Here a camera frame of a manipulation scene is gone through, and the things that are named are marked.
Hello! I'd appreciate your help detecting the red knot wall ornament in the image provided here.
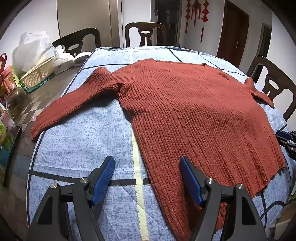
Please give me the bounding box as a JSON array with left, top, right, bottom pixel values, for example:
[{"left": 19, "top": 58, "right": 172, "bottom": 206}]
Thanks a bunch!
[
  {"left": 200, "top": 0, "right": 209, "bottom": 42},
  {"left": 185, "top": 0, "right": 192, "bottom": 34},
  {"left": 192, "top": 0, "right": 201, "bottom": 26}
]

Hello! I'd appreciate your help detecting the white tape roll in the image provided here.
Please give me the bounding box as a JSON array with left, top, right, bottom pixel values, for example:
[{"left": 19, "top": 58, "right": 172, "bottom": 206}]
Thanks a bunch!
[{"left": 73, "top": 51, "right": 92, "bottom": 66}]

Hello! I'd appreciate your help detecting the glass jar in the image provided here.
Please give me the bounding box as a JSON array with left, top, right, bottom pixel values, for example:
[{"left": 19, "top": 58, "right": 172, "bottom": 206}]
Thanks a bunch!
[{"left": 6, "top": 88, "right": 29, "bottom": 118}]

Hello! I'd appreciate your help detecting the grey framed doorway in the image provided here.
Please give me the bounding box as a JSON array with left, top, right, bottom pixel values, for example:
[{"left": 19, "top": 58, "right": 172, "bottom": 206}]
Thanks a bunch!
[{"left": 255, "top": 23, "right": 272, "bottom": 62}]

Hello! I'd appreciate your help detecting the cream plastic basket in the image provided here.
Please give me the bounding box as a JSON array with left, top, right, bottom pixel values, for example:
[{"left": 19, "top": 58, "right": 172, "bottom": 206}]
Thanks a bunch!
[{"left": 19, "top": 56, "right": 57, "bottom": 88}]

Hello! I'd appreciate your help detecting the white tissue box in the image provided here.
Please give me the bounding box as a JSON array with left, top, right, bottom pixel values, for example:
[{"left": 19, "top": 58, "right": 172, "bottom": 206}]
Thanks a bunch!
[{"left": 54, "top": 47, "right": 77, "bottom": 75}]

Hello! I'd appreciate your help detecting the black cable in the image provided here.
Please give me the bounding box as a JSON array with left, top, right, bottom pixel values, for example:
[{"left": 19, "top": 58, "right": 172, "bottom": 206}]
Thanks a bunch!
[{"left": 260, "top": 202, "right": 289, "bottom": 220}]

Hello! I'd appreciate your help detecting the dark wooden chair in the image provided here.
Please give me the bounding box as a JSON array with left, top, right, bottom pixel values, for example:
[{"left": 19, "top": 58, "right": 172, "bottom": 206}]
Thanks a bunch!
[
  {"left": 51, "top": 28, "right": 102, "bottom": 57},
  {"left": 246, "top": 56, "right": 296, "bottom": 122},
  {"left": 125, "top": 22, "right": 167, "bottom": 48}
]

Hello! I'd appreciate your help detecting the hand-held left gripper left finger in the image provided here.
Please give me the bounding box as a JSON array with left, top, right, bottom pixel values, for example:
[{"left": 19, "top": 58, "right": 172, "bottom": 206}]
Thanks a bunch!
[{"left": 28, "top": 156, "right": 115, "bottom": 241}]

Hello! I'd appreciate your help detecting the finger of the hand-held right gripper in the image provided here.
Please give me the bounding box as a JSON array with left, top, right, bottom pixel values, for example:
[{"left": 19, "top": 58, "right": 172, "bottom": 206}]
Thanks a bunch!
[
  {"left": 276, "top": 130, "right": 296, "bottom": 142},
  {"left": 279, "top": 139, "right": 296, "bottom": 160}
]

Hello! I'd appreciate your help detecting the blue checked blanket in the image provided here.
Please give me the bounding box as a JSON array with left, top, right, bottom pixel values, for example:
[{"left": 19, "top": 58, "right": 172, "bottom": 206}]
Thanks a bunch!
[{"left": 26, "top": 46, "right": 293, "bottom": 241}]

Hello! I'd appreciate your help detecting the black phone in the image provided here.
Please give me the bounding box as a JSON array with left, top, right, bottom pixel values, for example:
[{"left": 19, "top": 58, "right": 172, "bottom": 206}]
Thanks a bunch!
[{"left": 3, "top": 126, "right": 23, "bottom": 187}]

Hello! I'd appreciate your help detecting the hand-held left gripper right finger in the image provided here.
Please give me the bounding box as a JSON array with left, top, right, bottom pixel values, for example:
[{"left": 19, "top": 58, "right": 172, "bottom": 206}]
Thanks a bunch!
[{"left": 180, "top": 156, "right": 269, "bottom": 241}]

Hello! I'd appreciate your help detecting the white plastic bag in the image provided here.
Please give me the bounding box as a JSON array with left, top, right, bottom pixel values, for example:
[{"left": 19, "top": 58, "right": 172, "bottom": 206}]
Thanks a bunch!
[{"left": 12, "top": 30, "right": 57, "bottom": 79}]

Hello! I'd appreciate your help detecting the rust red knit sweater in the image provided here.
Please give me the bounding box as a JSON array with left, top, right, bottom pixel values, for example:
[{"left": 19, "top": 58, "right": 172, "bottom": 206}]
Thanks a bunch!
[{"left": 31, "top": 58, "right": 287, "bottom": 240}]

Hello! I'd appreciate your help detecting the red snack packet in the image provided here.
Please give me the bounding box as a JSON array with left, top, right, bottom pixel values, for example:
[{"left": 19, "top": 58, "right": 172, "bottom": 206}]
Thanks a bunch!
[{"left": 1, "top": 66, "right": 19, "bottom": 94}]

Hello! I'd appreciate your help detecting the yellow green bottle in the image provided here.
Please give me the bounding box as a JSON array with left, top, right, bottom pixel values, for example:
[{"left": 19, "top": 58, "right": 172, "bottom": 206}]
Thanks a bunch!
[{"left": 0, "top": 123, "right": 9, "bottom": 143}]

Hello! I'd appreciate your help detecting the dark glass door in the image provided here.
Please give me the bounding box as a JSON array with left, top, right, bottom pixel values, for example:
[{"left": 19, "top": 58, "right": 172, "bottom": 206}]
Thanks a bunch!
[{"left": 151, "top": 0, "right": 181, "bottom": 45}]

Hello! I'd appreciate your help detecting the brown wooden door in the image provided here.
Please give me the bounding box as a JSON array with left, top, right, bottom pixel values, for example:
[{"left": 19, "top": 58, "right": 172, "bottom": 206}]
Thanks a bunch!
[{"left": 216, "top": 0, "right": 250, "bottom": 67}]

